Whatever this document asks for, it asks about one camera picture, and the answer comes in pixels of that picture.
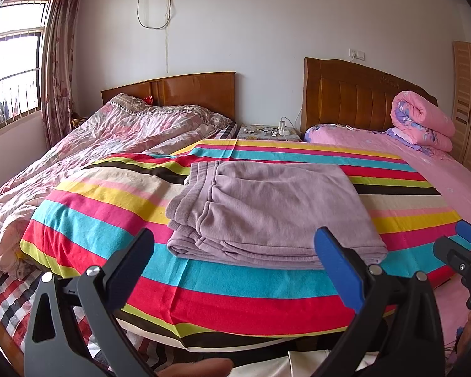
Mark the red plaid bed sheet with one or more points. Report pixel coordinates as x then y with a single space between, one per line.
8 302

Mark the white wall switch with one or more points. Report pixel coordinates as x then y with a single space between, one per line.
357 54

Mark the pink bed sheet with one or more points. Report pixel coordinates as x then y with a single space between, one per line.
447 176

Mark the black eyeglasses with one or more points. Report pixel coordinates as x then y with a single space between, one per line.
265 130

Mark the purple pillow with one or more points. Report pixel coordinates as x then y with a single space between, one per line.
400 135

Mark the thin wall pipe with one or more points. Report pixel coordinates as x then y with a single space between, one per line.
167 47

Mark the pink floral curtain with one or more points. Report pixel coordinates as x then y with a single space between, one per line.
62 59

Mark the barred window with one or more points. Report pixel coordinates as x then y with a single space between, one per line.
11 66

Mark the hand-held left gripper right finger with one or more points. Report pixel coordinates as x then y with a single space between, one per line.
337 269

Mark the rainbow striped blanket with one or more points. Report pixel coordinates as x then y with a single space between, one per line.
102 220

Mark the lilac fleece pants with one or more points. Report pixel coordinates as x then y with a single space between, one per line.
274 208

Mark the light wooden wardrobe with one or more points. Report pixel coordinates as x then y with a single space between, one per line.
469 102

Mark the plain wooden headboard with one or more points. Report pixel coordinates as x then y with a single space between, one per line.
196 90

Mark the white power strip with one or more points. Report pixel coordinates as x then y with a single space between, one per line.
283 128

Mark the person's left hand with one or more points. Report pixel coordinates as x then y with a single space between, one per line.
204 367

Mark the small nightstand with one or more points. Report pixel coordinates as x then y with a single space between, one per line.
251 135

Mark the white cloth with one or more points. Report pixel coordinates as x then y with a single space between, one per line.
274 367

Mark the carved wooden headboard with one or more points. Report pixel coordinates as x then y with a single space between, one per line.
349 94

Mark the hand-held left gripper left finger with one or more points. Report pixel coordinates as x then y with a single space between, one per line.
133 267

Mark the rolled pink floral quilt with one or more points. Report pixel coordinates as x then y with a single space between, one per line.
424 119

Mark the small red ornament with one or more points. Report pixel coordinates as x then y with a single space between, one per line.
148 100

